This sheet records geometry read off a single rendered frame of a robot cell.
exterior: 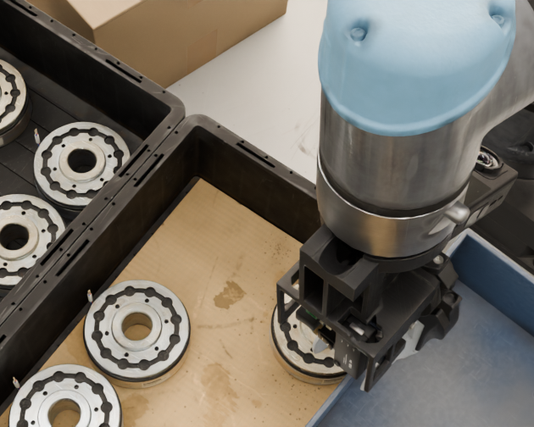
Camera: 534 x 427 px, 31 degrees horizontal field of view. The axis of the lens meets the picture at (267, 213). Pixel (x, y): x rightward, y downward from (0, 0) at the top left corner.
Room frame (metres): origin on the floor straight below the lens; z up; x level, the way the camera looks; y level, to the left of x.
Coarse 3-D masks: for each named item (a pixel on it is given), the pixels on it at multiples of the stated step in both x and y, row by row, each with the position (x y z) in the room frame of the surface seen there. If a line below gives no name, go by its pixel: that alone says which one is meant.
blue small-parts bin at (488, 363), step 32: (448, 256) 0.31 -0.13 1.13; (480, 256) 0.32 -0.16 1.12; (480, 288) 0.32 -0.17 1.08; (512, 288) 0.31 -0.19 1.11; (480, 320) 0.29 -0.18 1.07; (512, 320) 0.30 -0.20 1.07; (448, 352) 0.26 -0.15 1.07; (480, 352) 0.27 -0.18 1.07; (512, 352) 0.27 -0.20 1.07; (352, 384) 0.23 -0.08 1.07; (384, 384) 0.23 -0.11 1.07; (416, 384) 0.23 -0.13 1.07; (448, 384) 0.24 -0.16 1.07; (480, 384) 0.24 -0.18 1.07; (512, 384) 0.25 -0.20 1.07; (320, 416) 0.18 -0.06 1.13; (352, 416) 0.20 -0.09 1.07; (384, 416) 0.21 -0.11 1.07; (416, 416) 0.21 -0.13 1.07; (448, 416) 0.22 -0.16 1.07; (480, 416) 0.22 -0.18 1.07; (512, 416) 0.22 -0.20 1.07
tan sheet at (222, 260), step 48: (192, 192) 0.48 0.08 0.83; (192, 240) 0.43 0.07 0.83; (240, 240) 0.44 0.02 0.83; (288, 240) 0.45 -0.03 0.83; (192, 288) 0.37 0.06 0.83; (240, 288) 0.38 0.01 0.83; (144, 336) 0.32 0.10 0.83; (192, 336) 0.32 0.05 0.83; (240, 336) 0.33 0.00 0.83; (192, 384) 0.28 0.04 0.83; (240, 384) 0.28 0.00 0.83; (288, 384) 0.29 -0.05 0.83; (336, 384) 0.30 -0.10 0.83
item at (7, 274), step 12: (0, 204) 0.42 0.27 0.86; (12, 204) 0.42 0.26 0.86; (24, 204) 0.42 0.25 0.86; (36, 204) 0.42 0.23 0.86; (48, 204) 0.43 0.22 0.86; (0, 216) 0.40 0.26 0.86; (36, 216) 0.41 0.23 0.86; (48, 216) 0.41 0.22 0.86; (48, 228) 0.40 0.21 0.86; (60, 228) 0.40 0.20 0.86; (48, 240) 0.39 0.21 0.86; (36, 252) 0.37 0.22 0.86; (0, 264) 0.35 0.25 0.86; (12, 264) 0.35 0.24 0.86; (24, 264) 0.36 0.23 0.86; (0, 276) 0.34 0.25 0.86; (12, 276) 0.34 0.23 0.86
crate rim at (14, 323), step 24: (192, 120) 0.51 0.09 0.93; (168, 144) 0.48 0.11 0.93; (240, 144) 0.49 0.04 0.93; (144, 168) 0.45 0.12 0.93; (264, 168) 0.47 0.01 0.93; (288, 168) 0.48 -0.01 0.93; (120, 192) 0.42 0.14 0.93; (312, 192) 0.45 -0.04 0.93; (96, 240) 0.37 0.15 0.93; (72, 264) 0.34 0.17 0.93; (48, 288) 0.31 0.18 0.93; (24, 312) 0.28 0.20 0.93; (0, 336) 0.26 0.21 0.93
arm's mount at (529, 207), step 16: (528, 176) 0.59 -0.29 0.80; (512, 192) 0.57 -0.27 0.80; (528, 192) 0.58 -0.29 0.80; (496, 208) 0.56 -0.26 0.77; (512, 208) 0.55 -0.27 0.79; (528, 208) 0.55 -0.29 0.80; (480, 224) 0.57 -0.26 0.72; (496, 224) 0.56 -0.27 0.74; (512, 224) 0.55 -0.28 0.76; (528, 224) 0.54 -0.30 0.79; (496, 240) 0.55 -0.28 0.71; (512, 240) 0.55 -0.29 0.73; (528, 240) 0.54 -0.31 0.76; (512, 256) 0.54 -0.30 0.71; (528, 256) 0.54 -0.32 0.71
